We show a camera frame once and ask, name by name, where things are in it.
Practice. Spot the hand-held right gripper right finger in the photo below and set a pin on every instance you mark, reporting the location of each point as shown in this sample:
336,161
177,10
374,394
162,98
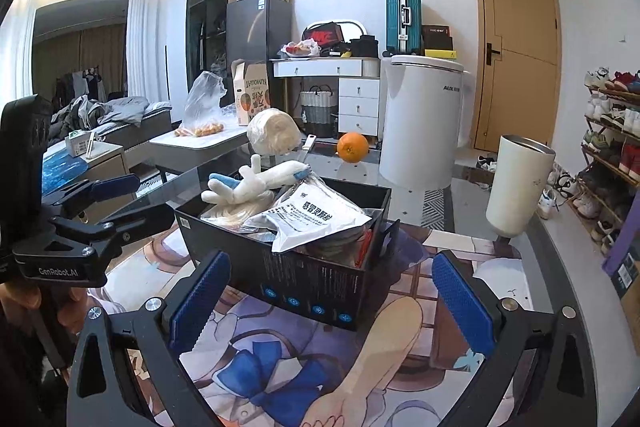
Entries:
462,304

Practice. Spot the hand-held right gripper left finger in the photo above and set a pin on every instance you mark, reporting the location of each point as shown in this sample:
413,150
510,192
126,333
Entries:
200,302

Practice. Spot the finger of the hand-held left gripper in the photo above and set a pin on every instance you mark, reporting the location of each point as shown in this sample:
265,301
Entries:
115,186
145,222

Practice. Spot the zip bag of laces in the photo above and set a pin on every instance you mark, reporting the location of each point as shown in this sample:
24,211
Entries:
235,214

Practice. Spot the black cardboard box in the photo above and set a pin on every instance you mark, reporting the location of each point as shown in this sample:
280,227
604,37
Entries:
300,282

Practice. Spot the red snack packet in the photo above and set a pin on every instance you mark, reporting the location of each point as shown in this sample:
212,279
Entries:
366,247

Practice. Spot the white and blue plush toy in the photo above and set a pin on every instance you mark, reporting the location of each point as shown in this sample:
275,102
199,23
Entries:
260,182

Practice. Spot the white printed sachet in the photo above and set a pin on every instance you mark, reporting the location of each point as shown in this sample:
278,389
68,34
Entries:
315,214

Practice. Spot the person's left hand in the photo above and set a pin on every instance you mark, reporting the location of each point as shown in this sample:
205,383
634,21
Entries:
20,296

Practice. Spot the grey cabinet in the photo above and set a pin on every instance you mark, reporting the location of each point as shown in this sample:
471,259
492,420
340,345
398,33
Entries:
100,167

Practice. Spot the blue padded sheet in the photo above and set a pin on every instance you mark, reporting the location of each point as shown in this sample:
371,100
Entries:
62,174

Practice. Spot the white and green box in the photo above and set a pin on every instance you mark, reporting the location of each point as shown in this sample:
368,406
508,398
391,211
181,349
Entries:
80,143

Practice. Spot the bed with grey bedding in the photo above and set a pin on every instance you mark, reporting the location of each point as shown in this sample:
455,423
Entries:
125,114

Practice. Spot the grey low table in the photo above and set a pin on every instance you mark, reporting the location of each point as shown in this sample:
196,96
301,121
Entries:
200,152

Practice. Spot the printed table mat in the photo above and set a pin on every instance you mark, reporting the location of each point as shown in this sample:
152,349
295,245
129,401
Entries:
280,357

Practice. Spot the plastic bag of kumquats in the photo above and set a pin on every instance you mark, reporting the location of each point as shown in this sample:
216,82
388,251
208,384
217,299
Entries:
205,107

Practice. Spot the white tumbler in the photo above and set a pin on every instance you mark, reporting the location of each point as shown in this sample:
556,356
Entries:
520,187

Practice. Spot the white sneaker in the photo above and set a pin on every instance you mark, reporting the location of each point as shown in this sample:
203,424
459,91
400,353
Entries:
552,202

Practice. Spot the white curtain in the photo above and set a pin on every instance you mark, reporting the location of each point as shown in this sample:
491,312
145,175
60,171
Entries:
145,37

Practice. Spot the pale round wrapped bundle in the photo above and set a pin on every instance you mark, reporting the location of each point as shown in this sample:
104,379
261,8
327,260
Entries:
272,132

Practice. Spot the printed fruit carton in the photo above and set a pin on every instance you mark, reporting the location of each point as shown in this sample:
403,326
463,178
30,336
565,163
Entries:
252,94

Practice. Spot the purple paper bag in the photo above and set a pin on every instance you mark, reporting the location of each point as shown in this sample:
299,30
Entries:
625,257

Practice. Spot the orange fruit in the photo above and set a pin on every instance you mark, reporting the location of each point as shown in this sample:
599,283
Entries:
352,148

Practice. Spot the grey fridge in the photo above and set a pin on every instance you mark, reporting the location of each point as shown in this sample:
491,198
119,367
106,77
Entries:
260,52

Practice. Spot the wooden shoe rack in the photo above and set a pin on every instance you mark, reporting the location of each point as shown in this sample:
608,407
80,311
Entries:
607,167

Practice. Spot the dark glass wardrobe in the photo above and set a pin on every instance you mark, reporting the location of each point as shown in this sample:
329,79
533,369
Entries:
215,7

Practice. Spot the woven basket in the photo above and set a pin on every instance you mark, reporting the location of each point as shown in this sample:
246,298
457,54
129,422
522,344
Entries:
319,112

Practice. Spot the white desk with drawers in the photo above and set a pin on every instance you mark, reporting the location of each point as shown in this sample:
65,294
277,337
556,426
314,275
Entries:
357,102

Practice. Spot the plate of snacks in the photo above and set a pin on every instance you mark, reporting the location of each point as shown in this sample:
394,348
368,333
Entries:
300,49

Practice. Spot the shoe rack with shoes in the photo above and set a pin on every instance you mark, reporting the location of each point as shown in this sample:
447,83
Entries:
615,117

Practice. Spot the yellow and black box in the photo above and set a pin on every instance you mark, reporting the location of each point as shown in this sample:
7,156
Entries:
440,54

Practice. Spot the red and black shoebox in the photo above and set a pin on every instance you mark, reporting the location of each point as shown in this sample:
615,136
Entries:
322,36

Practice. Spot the wooden door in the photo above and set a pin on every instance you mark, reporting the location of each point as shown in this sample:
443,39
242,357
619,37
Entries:
520,47

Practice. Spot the black flat box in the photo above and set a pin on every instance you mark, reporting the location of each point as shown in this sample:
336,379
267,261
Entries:
437,38

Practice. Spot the black bag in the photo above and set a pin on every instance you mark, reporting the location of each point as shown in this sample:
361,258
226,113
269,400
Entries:
363,47

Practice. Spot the white framed mirror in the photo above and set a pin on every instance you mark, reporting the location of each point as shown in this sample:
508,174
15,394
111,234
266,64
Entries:
355,26

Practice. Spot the teal suitcase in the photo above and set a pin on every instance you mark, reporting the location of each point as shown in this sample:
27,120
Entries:
402,19

